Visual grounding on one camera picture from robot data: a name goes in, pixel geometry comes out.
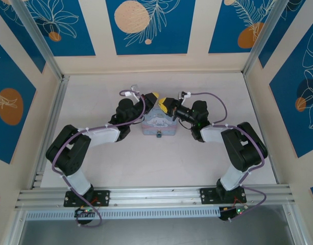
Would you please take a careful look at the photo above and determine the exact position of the pale blue cartoon tin box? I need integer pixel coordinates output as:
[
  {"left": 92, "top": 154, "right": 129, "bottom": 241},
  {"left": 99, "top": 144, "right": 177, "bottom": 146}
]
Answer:
[{"left": 141, "top": 106, "right": 179, "bottom": 137}]

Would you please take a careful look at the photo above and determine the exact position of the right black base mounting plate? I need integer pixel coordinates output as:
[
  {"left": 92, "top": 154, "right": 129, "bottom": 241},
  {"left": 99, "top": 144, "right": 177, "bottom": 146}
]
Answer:
[{"left": 200, "top": 187, "right": 248, "bottom": 205}]

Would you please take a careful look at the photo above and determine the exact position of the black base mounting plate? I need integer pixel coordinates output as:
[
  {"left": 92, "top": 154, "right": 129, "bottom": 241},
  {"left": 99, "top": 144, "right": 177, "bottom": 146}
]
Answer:
[
  {"left": 200, "top": 187, "right": 248, "bottom": 205},
  {"left": 63, "top": 190, "right": 110, "bottom": 207}
]

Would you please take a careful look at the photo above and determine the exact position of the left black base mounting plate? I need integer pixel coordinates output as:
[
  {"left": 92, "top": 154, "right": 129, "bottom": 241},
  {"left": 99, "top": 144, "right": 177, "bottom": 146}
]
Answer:
[{"left": 63, "top": 190, "right": 110, "bottom": 207}]

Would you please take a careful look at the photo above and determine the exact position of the right controller circuit board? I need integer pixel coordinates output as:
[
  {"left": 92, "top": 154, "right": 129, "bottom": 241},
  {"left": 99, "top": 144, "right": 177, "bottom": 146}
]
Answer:
[{"left": 219, "top": 205, "right": 249, "bottom": 222}]

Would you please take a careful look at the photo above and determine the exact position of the controller circuit board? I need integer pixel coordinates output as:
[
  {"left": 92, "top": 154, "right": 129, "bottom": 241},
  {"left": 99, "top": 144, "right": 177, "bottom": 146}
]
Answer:
[
  {"left": 219, "top": 205, "right": 249, "bottom": 222},
  {"left": 74, "top": 207, "right": 97, "bottom": 217}
]

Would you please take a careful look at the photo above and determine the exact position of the left controller circuit board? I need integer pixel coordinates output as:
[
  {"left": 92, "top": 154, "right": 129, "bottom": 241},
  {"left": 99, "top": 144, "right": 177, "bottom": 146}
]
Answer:
[{"left": 74, "top": 207, "right": 97, "bottom": 217}]

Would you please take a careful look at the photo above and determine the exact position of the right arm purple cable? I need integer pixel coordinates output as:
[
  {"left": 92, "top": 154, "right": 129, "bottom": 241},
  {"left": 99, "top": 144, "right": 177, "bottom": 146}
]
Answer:
[{"left": 189, "top": 91, "right": 268, "bottom": 223}]

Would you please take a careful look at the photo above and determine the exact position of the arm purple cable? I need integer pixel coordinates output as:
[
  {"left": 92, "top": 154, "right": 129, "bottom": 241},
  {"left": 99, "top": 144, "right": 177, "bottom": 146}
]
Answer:
[
  {"left": 189, "top": 91, "right": 268, "bottom": 223},
  {"left": 51, "top": 89, "right": 148, "bottom": 228}
]

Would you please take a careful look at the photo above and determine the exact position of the aluminium table side rail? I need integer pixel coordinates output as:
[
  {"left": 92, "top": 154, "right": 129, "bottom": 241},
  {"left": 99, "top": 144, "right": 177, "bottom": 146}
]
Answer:
[
  {"left": 30, "top": 75, "right": 70, "bottom": 190},
  {"left": 243, "top": 73, "right": 282, "bottom": 185}
]

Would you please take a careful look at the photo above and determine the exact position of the aluminium base rail beam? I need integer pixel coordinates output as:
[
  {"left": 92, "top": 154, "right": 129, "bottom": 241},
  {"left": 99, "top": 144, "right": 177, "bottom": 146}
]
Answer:
[{"left": 14, "top": 185, "right": 296, "bottom": 211}]

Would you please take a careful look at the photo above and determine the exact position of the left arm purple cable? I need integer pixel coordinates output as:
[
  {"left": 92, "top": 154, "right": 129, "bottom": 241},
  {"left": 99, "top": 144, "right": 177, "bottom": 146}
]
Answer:
[{"left": 51, "top": 89, "right": 148, "bottom": 228}]

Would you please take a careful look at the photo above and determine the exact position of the aluminium frame corner post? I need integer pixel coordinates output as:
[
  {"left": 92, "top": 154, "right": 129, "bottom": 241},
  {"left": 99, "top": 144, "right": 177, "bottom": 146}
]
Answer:
[
  {"left": 243, "top": 0, "right": 288, "bottom": 77},
  {"left": 11, "top": 0, "right": 64, "bottom": 80}
]

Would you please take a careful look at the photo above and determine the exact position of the slotted grey cable duct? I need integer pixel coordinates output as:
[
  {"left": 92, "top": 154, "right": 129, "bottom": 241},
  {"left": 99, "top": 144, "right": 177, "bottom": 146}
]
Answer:
[{"left": 25, "top": 207, "right": 221, "bottom": 221}]

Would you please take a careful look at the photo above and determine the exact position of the aluminium front frame bar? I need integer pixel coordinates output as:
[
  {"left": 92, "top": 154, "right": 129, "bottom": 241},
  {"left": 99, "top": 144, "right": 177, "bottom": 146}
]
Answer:
[
  {"left": 4, "top": 209, "right": 28, "bottom": 245},
  {"left": 282, "top": 204, "right": 310, "bottom": 245}
]

